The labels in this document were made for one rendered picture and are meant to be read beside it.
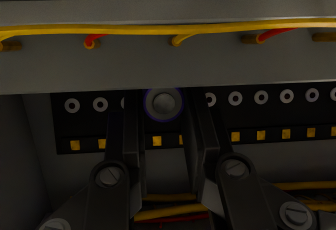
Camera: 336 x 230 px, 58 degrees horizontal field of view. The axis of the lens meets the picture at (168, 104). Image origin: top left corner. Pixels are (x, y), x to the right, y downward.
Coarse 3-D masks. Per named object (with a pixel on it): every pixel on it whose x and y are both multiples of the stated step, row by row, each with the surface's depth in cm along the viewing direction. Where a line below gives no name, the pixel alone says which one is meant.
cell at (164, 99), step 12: (144, 96) 13; (156, 96) 12; (168, 96) 12; (180, 96) 13; (144, 108) 13; (156, 108) 13; (168, 108) 13; (180, 108) 13; (156, 120) 13; (168, 120) 13
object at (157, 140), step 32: (64, 96) 22; (96, 96) 22; (224, 96) 23; (320, 96) 24; (64, 128) 23; (96, 128) 23; (160, 128) 23; (256, 128) 24; (288, 128) 24; (320, 128) 24
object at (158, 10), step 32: (0, 0) 7; (32, 0) 7; (64, 0) 7; (96, 0) 7; (128, 0) 7; (160, 0) 7; (192, 0) 8; (224, 0) 8; (256, 0) 8; (288, 0) 8; (320, 0) 8
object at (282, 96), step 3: (282, 90) 24; (285, 90) 23; (288, 90) 24; (282, 93) 24; (285, 93) 24; (288, 93) 24; (291, 93) 24; (279, 96) 24; (282, 96) 24; (285, 96) 23; (288, 96) 23; (291, 96) 24; (282, 99) 24; (285, 99) 24; (288, 99) 24; (291, 99) 24; (285, 102) 24; (288, 102) 24
